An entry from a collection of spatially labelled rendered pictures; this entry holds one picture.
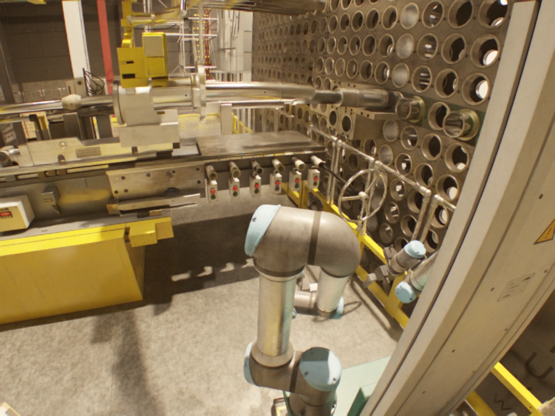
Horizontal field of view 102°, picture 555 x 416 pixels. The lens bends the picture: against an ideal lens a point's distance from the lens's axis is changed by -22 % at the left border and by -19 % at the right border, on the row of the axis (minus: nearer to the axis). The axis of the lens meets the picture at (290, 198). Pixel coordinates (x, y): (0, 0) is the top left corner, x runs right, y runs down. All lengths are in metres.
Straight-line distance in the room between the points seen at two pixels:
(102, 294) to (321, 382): 1.85
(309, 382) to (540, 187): 0.66
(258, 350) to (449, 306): 0.50
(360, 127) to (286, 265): 2.58
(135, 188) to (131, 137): 0.40
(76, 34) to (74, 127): 6.46
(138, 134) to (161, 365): 1.48
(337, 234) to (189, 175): 1.75
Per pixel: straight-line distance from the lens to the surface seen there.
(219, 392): 1.83
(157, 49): 1.60
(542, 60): 0.36
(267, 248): 0.56
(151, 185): 2.22
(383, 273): 1.24
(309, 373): 0.79
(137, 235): 1.99
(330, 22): 4.35
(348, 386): 1.06
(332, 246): 0.55
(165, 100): 1.80
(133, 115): 2.10
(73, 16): 8.94
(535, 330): 2.61
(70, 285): 2.33
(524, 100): 0.36
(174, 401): 1.85
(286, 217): 0.56
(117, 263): 2.14
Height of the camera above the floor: 1.65
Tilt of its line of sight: 28 degrees down
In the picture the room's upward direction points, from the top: 4 degrees clockwise
